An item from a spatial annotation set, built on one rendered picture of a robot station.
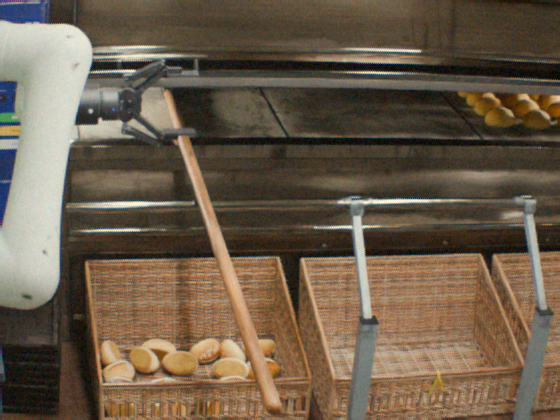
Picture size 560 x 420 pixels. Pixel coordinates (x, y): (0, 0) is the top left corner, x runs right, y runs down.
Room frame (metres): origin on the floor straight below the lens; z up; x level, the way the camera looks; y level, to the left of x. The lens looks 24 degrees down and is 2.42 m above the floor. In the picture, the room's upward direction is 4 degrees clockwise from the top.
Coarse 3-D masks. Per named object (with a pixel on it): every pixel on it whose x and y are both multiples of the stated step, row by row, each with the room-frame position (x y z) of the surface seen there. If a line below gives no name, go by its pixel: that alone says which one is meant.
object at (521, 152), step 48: (96, 144) 3.22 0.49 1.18; (144, 144) 3.24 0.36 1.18; (192, 144) 3.27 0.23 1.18; (240, 144) 3.29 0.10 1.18; (288, 144) 3.32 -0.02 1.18; (336, 144) 3.35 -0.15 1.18; (384, 144) 3.38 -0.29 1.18; (432, 144) 3.42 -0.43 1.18; (480, 144) 3.46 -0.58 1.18; (528, 144) 3.50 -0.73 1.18
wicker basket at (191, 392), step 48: (96, 288) 3.16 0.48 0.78; (144, 288) 3.19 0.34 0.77; (192, 288) 3.22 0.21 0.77; (288, 288) 3.18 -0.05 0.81; (96, 336) 2.89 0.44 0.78; (144, 336) 3.16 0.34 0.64; (240, 336) 3.22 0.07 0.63; (288, 336) 3.09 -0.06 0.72; (96, 384) 2.83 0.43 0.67; (144, 384) 2.75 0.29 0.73; (192, 384) 2.78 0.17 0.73; (240, 384) 2.81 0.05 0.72; (288, 384) 2.83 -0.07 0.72
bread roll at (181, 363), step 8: (176, 352) 3.06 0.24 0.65; (184, 352) 3.07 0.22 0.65; (168, 360) 3.04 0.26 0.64; (176, 360) 3.05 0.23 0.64; (184, 360) 3.05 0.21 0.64; (192, 360) 3.05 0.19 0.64; (168, 368) 3.03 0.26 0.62; (176, 368) 3.03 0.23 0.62; (184, 368) 3.03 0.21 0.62; (192, 368) 3.04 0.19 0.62
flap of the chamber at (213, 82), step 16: (96, 80) 3.06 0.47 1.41; (112, 80) 3.07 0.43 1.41; (144, 80) 3.09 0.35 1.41; (160, 80) 3.10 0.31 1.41; (176, 80) 3.11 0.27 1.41; (192, 80) 3.11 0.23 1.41; (208, 80) 3.12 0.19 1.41; (224, 80) 3.13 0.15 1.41; (240, 80) 3.14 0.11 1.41; (256, 80) 3.15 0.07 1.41; (272, 80) 3.16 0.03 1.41; (288, 80) 3.17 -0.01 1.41; (304, 80) 3.18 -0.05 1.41; (320, 80) 3.19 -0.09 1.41; (336, 80) 3.19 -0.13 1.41; (352, 80) 3.20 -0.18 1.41; (368, 80) 3.21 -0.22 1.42; (384, 80) 3.22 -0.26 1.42
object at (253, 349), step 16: (176, 112) 3.43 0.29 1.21; (176, 128) 3.32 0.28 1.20; (192, 160) 3.08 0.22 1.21; (192, 176) 2.98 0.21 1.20; (208, 208) 2.79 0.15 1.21; (208, 224) 2.71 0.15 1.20; (224, 256) 2.54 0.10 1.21; (224, 272) 2.47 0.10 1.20; (240, 288) 2.41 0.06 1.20; (240, 304) 2.32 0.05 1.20; (240, 320) 2.27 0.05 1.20; (256, 336) 2.21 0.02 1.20; (256, 352) 2.14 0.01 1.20; (256, 368) 2.08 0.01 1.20; (272, 384) 2.03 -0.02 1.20; (272, 400) 1.97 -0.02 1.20
